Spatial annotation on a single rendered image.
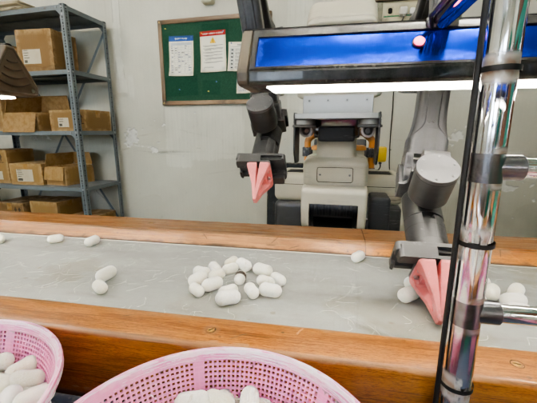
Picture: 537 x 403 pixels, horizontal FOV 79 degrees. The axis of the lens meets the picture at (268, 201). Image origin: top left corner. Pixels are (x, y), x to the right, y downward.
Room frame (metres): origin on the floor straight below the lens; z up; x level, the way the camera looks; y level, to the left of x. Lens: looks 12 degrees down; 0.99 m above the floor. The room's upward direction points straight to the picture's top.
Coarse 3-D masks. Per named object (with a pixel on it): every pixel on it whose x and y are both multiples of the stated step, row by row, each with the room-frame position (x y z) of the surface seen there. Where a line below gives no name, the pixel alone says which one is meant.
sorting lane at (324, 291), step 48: (0, 288) 0.48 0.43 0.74; (48, 288) 0.48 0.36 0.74; (144, 288) 0.48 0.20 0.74; (240, 288) 0.48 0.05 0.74; (288, 288) 0.48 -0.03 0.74; (336, 288) 0.48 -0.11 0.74; (384, 288) 0.48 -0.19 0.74; (528, 288) 0.48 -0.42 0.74; (432, 336) 0.36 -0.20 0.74; (480, 336) 0.36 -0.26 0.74; (528, 336) 0.36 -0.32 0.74
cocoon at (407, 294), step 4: (404, 288) 0.44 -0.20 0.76; (408, 288) 0.44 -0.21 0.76; (412, 288) 0.44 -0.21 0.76; (400, 292) 0.44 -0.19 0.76; (404, 292) 0.43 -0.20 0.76; (408, 292) 0.43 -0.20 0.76; (412, 292) 0.44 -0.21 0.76; (400, 296) 0.43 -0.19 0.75; (404, 296) 0.43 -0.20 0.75; (408, 296) 0.43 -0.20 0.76; (412, 296) 0.43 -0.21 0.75; (416, 296) 0.44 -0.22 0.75; (400, 300) 0.44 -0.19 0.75; (404, 300) 0.43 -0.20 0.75; (408, 300) 0.43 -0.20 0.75; (412, 300) 0.43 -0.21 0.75
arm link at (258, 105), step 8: (256, 96) 0.72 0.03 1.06; (264, 96) 0.71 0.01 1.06; (248, 104) 0.70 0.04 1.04; (256, 104) 0.69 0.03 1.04; (264, 104) 0.69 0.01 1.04; (272, 104) 0.69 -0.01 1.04; (248, 112) 0.70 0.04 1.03; (256, 112) 0.68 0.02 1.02; (264, 112) 0.68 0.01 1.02; (272, 112) 0.69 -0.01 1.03; (256, 120) 0.69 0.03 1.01; (264, 120) 0.69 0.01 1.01; (272, 120) 0.70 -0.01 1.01; (280, 120) 0.77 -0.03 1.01; (256, 128) 0.71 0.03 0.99; (264, 128) 0.70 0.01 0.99; (272, 128) 0.71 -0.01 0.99; (280, 128) 0.78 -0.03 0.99
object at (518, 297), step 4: (500, 296) 0.43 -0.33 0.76; (504, 296) 0.42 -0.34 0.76; (508, 296) 0.42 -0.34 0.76; (512, 296) 0.42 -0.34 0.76; (516, 296) 0.42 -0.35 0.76; (520, 296) 0.42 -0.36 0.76; (524, 296) 0.42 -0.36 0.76; (500, 300) 0.43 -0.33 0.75; (504, 300) 0.42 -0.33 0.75; (508, 300) 0.42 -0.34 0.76; (512, 300) 0.42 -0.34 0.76; (516, 300) 0.42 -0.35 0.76; (520, 300) 0.42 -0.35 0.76; (524, 300) 0.42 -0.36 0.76
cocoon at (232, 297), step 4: (220, 292) 0.43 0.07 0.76; (224, 292) 0.43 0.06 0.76; (228, 292) 0.43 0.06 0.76; (232, 292) 0.43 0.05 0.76; (236, 292) 0.43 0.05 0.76; (216, 296) 0.43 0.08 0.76; (220, 296) 0.42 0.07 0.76; (224, 296) 0.42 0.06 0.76; (228, 296) 0.43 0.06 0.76; (232, 296) 0.43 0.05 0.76; (236, 296) 0.43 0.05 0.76; (240, 296) 0.43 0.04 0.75; (216, 300) 0.42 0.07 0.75; (220, 300) 0.42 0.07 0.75; (224, 300) 0.42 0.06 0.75; (228, 300) 0.42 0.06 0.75; (232, 300) 0.43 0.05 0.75; (236, 300) 0.43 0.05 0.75; (220, 304) 0.42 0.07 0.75; (224, 304) 0.42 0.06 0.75; (228, 304) 0.43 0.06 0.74; (232, 304) 0.43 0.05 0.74
